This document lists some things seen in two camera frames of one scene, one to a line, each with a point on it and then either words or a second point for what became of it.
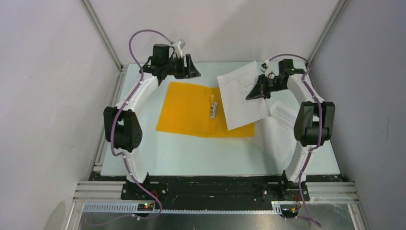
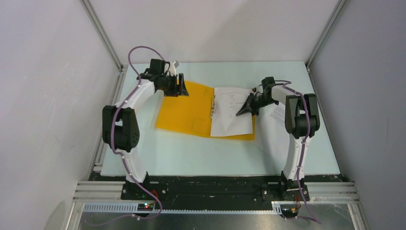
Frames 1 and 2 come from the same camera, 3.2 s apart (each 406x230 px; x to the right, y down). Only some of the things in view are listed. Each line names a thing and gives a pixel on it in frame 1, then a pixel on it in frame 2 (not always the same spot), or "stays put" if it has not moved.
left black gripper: (191, 71) → (177, 89)
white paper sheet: (234, 87) → (227, 102)
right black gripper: (260, 90) → (246, 107)
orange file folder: (194, 108) stays put
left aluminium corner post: (97, 25) stays put
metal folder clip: (213, 109) stays put
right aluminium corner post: (338, 9) stays put
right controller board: (290, 212) stays put
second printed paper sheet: (284, 113) stays put
